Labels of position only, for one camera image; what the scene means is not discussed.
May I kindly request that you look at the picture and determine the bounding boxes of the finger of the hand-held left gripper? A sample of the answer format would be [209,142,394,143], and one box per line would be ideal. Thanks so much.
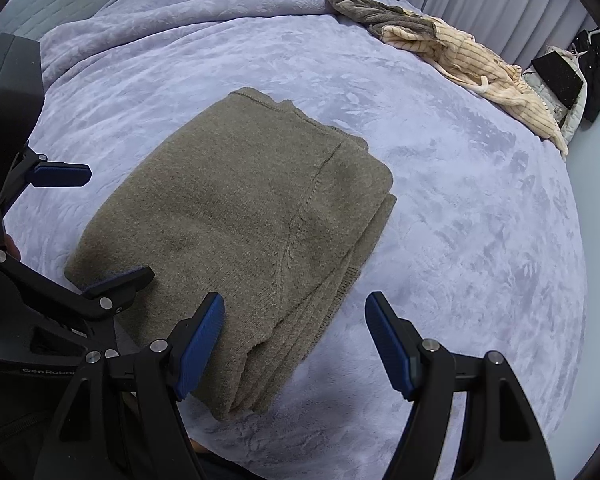
[10,147,93,196]
[0,247,156,320]

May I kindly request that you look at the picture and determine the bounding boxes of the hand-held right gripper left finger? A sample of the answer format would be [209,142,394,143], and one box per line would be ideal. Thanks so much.
[34,291,226,480]

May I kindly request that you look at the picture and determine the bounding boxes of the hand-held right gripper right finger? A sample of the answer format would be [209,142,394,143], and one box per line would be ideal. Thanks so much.
[364,291,556,480]

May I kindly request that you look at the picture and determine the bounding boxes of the olive brown knit sweater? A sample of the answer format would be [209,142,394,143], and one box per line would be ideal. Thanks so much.
[64,87,398,422]

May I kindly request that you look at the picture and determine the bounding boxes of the lavender plush blanket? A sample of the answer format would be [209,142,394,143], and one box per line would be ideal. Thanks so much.
[2,0,588,480]

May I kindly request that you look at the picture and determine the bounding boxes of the cream striped garment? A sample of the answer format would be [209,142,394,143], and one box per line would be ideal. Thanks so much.
[381,16,571,161]

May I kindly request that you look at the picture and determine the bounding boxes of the black speckled garment piece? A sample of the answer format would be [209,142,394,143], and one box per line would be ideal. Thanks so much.
[531,53,584,108]

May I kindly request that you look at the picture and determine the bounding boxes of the brown fuzzy garment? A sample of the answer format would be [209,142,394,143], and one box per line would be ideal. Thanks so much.
[326,0,438,40]

